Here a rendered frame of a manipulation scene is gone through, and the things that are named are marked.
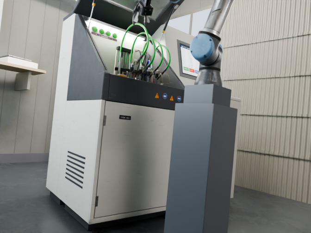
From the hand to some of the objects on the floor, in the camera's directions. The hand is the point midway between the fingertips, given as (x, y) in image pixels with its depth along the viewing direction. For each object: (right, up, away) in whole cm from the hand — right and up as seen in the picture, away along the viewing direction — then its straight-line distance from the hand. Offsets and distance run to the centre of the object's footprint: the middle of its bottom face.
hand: (139, 23), depth 164 cm
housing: (-19, -132, +82) cm, 156 cm away
